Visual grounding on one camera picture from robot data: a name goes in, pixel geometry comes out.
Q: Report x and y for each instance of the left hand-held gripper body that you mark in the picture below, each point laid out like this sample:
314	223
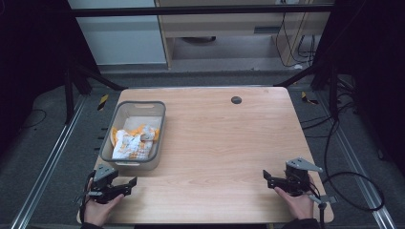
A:
103	173

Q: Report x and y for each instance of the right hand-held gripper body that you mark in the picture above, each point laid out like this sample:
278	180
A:
297	179

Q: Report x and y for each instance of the white and orange cloth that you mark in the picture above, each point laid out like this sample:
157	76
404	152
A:
133	144

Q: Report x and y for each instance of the grey plastic basket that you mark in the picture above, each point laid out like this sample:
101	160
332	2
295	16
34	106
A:
157	133

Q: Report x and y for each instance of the person's right hand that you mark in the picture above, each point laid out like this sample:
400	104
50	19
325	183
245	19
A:
297	205

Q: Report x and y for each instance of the person's left hand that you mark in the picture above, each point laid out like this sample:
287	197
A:
100	211

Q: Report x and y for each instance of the yellow and black tape strip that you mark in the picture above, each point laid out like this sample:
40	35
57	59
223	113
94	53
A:
102	101
307	98

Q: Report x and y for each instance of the black metal stand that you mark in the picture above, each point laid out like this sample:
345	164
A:
68	95
333	95

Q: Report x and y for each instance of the dark curtain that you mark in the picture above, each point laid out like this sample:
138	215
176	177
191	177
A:
28	63
375	63

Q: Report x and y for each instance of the white cabinet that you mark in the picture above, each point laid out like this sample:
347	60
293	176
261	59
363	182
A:
121	41

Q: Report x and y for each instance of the aluminium floor rail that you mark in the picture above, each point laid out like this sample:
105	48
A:
47	165
356	165

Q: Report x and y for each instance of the black horizontal frame bar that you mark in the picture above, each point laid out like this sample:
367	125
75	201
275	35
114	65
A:
191	10

